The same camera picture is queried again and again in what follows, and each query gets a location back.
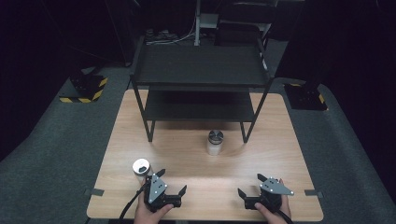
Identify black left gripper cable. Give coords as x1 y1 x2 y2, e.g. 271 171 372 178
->
118 182 151 224

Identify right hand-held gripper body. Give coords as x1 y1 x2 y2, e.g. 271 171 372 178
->
244 176 295 214

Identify person's left hand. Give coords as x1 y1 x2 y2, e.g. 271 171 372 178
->
134 191 175 224

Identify black two-tier shelf rack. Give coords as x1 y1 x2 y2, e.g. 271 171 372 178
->
130 35 276 144

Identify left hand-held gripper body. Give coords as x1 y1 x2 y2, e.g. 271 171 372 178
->
144 174 183 214

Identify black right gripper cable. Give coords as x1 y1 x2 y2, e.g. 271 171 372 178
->
276 209 295 224

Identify person's right hand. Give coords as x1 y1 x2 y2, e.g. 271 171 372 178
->
254 195 292 224

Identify black chair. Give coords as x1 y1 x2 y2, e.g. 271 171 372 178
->
214 2 278 48

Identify black stand base striped edge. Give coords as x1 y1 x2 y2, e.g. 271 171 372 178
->
283 81 330 112
59 68 109 105

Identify glass jar with white powder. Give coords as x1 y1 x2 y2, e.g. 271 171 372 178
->
206 129 225 157
132 158 154 185

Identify grey box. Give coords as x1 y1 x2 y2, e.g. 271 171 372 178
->
199 12 219 30

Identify power strip with plugs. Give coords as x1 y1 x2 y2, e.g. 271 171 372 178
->
144 28 179 45

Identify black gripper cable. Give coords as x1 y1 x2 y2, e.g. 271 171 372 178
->
276 209 295 224
118 182 151 224

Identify grey tape piece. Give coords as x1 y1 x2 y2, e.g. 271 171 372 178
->
304 189 325 199
84 188 106 198

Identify metal stand post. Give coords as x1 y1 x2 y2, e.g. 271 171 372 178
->
193 0 202 47

